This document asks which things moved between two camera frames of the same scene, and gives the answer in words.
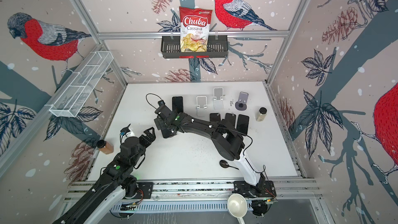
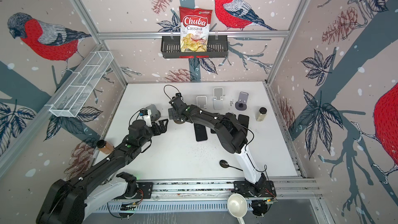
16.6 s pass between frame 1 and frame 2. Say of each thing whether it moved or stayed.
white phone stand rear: stayed
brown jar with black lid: stayed
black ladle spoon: stayed
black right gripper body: moved
